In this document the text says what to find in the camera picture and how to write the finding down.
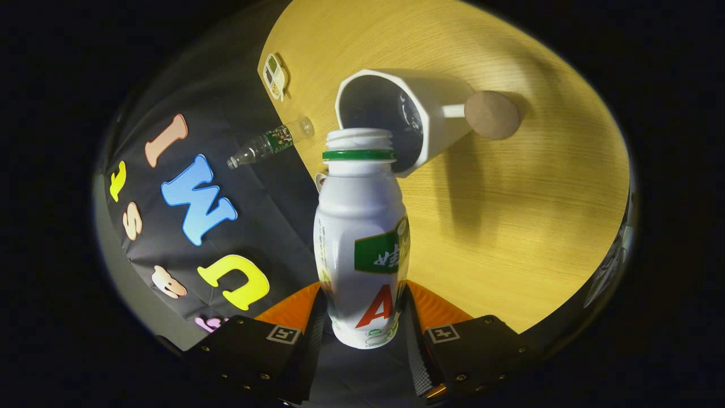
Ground white divided dish with beans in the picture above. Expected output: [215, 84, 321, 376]
[263, 53, 289, 102]

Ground black backdrop cloth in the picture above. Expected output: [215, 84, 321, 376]
[93, 0, 423, 406]

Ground wooden table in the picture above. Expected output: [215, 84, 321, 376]
[257, 0, 631, 335]

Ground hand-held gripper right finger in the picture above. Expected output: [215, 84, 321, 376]
[399, 280, 539, 404]

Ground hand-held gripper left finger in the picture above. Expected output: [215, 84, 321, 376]
[182, 282, 328, 406]

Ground white juice bottle green label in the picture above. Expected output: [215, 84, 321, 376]
[313, 127, 411, 350]

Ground clear plastic water bottle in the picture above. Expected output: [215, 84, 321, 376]
[227, 117, 315, 170]

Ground white cup wooden handle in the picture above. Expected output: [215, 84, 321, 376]
[335, 69, 522, 179]

